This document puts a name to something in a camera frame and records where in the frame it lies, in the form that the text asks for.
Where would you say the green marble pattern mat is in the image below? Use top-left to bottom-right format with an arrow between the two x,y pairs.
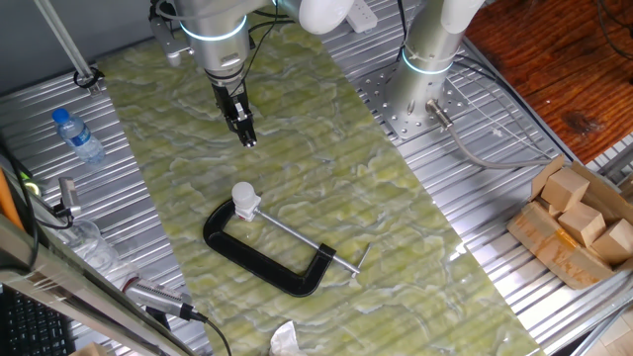
97,14 -> 545,356

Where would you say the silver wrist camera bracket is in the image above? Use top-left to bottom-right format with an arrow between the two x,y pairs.
148,3 -> 195,68

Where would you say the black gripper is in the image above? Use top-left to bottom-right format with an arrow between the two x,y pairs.
211,78 -> 258,149

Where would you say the white power strip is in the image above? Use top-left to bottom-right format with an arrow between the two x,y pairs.
344,0 -> 379,35

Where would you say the light wooden block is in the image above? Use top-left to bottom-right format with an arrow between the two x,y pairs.
540,167 -> 590,214
590,219 -> 633,266
557,201 -> 607,248

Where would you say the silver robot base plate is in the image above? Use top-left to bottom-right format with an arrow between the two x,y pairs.
354,63 -> 471,141

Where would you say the grey base hose cable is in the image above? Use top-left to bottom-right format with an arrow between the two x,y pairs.
425,98 -> 553,170

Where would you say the brown cardboard box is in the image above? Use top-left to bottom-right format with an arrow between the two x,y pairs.
505,153 -> 633,291

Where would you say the ribbed silver camera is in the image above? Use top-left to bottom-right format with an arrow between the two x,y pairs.
122,276 -> 209,323

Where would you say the silver camera on black clamp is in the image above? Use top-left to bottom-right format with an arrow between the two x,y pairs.
52,176 -> 83,220

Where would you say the thick black cable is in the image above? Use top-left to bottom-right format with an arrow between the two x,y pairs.
0,142 -> 41,272

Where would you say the black C-clamp with steel screw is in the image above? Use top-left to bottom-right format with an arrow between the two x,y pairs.
202,197 -> 373,299

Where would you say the empty clear plastic cup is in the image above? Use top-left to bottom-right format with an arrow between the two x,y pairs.
58,220 -> 121,276

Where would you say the small cardboard box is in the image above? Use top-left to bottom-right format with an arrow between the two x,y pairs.
68,341 -> 109,356

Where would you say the crumpled white tissue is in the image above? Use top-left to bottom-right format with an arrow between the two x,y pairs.
269,319 -> 308,356

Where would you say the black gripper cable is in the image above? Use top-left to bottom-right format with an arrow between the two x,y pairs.
226,0 -> 281,100

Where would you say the black keyboard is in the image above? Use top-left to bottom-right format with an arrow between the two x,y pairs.
0,286 -> 76,356

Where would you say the black base cable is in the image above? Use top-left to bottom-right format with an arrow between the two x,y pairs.
394,0 -> 410,63

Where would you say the black camera cable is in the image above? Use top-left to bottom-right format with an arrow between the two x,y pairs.
190,311 -> 233,356

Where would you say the water bottle with blue cap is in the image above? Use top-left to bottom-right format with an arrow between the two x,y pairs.
51,107 -> 107,165

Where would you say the slanted aluminium pole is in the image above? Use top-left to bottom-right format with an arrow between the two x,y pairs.
33,0 -> 103,96

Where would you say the aluminium frame rail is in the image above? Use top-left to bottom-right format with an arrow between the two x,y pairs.
0,212 -> 199,356

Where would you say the orange handle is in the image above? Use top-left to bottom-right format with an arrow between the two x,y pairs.
0,167 -> 25,231

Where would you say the black cable ring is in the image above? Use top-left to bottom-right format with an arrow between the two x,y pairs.
72,66 -> 106,91

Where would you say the white lamp socket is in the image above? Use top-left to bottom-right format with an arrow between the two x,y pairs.
232,195 -> 262,223

